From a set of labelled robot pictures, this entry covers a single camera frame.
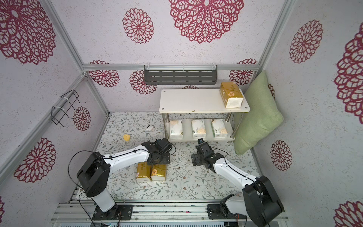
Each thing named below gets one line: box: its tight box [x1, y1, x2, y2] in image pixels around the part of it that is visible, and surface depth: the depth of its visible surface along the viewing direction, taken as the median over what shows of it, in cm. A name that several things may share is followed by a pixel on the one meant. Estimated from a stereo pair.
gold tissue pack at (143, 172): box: [136, 161, 152, 183], surface depth 83 cm
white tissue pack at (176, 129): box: [169, 120, 184, 140], surface depth 97 cm
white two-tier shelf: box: [159, 88, 251, 143], surface depth 89 cm
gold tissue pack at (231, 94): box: [219, 81, 244, 109], surface depth 75 cm
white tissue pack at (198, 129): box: [191, 119, 207, 139], surface depth 97 cm
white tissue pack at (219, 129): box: [210, 119, 228, 139], surface depth 97 cm
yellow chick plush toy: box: [123, 133, 131, 142], surface depth 105 cm
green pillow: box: [233, 70, 284, 156], surface depth 80 cm
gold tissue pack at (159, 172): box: [150, 164, 168, 182], surface depth 84 cm
